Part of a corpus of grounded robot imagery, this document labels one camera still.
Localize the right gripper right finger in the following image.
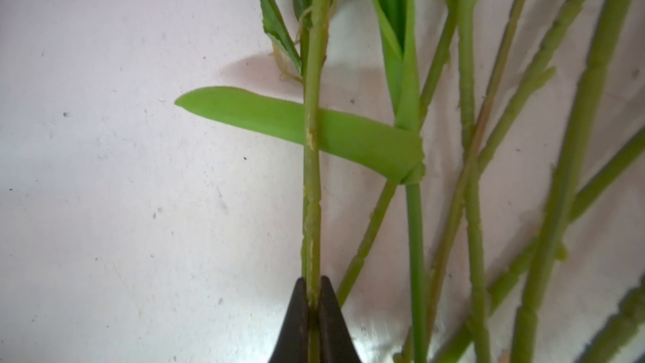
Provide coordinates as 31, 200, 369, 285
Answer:
318, 276, 361, 363

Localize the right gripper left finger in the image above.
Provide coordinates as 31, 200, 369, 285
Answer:
268, 277, 309, 363

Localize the cream white rose stem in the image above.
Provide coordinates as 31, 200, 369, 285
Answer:
244, 0, 349, 363

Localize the bunch of artificial flowers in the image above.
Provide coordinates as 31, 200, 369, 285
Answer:
176, 0, 644, 362

